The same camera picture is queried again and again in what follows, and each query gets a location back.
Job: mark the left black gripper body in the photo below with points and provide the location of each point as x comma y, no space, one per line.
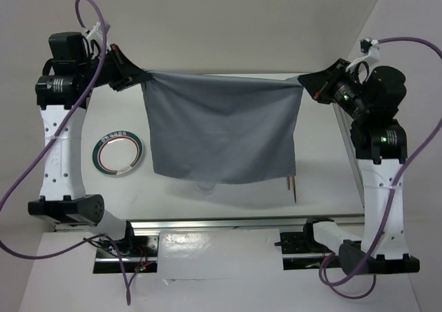
114,74

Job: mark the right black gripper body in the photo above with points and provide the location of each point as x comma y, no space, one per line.
343,88

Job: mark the green rimmed white plate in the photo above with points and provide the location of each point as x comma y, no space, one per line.
118,153

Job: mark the grey cloth placemat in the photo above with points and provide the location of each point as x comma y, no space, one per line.
219,129

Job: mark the copper fork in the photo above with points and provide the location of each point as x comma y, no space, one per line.
293,185

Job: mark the clear plastic cup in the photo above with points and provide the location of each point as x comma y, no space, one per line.
206,186

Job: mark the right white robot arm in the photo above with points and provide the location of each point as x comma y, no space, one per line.
380,145

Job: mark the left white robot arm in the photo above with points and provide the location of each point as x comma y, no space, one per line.
79,63

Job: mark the aluminium side rail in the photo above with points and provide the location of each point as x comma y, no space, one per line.
350,195

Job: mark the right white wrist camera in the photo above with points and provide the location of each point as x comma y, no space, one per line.
370,54

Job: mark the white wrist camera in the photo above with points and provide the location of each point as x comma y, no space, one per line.
370,54
98,30

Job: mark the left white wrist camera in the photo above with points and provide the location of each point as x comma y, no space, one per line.
98,30

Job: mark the aluminium front rail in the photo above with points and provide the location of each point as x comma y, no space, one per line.
214,223

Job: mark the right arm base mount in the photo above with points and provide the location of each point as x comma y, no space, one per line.
300,252

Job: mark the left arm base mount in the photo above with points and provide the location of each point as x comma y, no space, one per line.
141,257

